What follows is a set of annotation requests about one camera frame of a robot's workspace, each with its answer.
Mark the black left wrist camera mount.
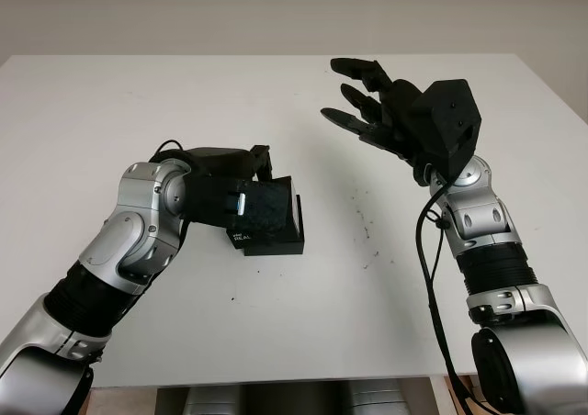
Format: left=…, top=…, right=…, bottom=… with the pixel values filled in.
left=181, top=174, right=298, bottom=233

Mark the black printed box lid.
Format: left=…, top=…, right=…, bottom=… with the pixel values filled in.
left=225, top=174, right=304, bottom=252

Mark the black box base with foam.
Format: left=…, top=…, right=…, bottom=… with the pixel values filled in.
left=243, top=194, right=307, bottom=257

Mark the grey robot lower body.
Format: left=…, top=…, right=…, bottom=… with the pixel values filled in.
left=183, top=373, right=431, bottom=415

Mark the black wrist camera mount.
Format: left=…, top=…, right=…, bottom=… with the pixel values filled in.
left=181, top=174, right=298, bottom=233
left=410, top=78, right=482, bottom=179

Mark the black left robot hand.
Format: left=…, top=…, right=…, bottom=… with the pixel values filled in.
left=149, top=144, right=276, bottom=187

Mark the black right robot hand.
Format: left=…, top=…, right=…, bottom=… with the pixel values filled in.
left=320, top=57, right=436, bottom=187

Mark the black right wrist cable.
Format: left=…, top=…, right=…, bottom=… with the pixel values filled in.
left=414, top=183, right=492, bottom=415

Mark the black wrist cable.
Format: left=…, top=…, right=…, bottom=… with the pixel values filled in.
left=153, top=140, right=187, bottom=155
left=414, top=183, right=492, bottom=415

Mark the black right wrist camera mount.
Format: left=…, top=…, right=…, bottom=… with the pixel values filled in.
left=410, top=78, right=482, bottom=179

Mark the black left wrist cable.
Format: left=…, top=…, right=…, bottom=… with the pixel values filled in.
left=153, top=140, right=187, bottom=155

